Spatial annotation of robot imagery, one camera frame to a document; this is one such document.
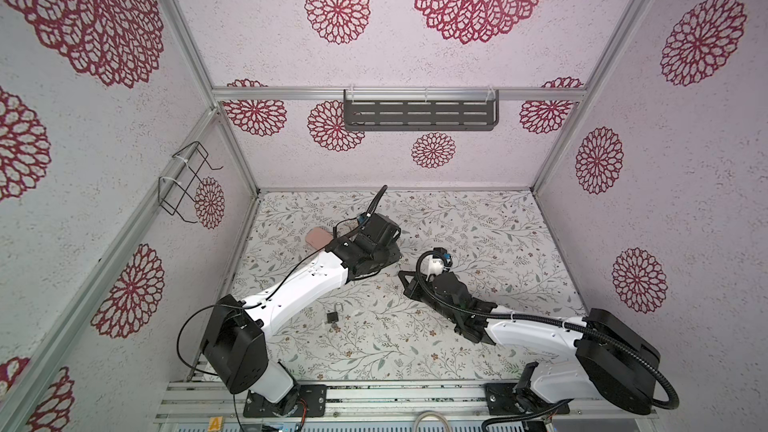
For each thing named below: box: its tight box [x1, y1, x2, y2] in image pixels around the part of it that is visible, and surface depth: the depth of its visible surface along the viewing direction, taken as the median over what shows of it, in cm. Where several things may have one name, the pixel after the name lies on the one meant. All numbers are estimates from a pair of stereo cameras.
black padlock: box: [326, 302, 344, 323], surface depth 89 cm
